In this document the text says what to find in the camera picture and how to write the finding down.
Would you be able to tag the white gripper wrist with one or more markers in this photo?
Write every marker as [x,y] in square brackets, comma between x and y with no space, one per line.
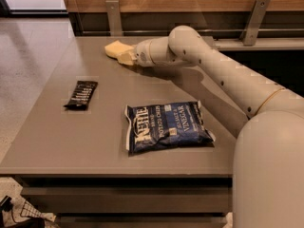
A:
[142,53]

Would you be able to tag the yellow sponge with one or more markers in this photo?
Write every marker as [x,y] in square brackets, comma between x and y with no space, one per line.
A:
[113,49]

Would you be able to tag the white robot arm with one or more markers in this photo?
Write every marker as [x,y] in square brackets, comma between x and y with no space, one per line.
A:
[268,177]

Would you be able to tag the black snack bar wrapper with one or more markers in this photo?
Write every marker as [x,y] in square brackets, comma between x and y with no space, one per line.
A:
[81,95]

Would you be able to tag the blue Kettle chips bag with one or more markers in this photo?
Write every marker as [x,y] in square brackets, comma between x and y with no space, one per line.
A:
[164,126]

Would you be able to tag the grey drawer cabinet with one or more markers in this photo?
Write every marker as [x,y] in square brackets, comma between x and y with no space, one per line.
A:
[75,161]

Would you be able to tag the left metal bracket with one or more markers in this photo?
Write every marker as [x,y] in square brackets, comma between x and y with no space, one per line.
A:
[114,17]

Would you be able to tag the metal bracket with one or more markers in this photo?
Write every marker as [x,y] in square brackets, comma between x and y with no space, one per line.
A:
[250,33]
[114,17]

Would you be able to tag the right metal bracket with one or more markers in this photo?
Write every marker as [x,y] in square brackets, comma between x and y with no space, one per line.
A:
[250,33]

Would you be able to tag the black wire basket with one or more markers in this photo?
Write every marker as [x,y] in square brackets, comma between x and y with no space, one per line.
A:
[18,213]

